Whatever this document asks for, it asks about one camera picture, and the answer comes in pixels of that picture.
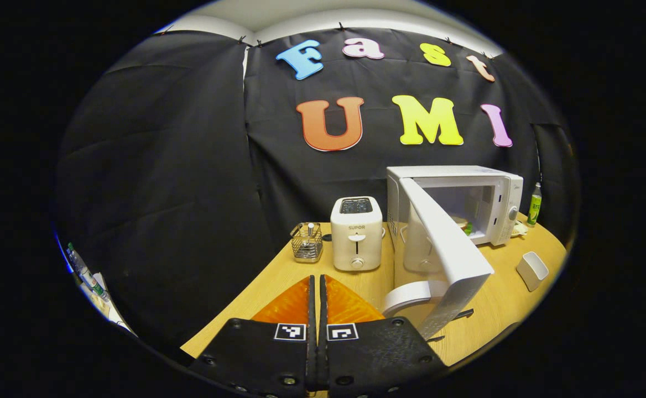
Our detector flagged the small white tray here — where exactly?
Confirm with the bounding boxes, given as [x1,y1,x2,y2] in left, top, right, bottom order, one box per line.
[516,252,549,292]

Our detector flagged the sandwich with lettuce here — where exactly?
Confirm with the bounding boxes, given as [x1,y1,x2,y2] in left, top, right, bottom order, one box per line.
[451,214,474,237]

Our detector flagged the white microwave oven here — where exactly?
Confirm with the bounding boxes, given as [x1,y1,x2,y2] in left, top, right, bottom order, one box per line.
[383,165,524,341]

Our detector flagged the wire mesh basket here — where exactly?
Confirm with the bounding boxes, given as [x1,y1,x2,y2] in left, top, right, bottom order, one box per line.
[290,222,324,263]

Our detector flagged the clear water bottle green label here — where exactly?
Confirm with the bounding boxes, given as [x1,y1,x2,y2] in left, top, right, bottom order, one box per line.
[80,265,111,303]

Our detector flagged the white toaster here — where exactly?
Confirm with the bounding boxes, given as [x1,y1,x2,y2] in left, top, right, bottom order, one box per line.
[330,196,384,272]

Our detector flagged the white desk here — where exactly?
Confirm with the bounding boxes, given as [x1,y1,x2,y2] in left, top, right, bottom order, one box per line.
[77,271,136,335]

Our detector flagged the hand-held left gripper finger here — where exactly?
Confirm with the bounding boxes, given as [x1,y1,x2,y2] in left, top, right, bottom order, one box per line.
[319,275,448,398]
[187,275,318,398]

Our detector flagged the green label drink bottle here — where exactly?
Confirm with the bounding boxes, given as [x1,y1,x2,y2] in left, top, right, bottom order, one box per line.
[527,182,543,227]

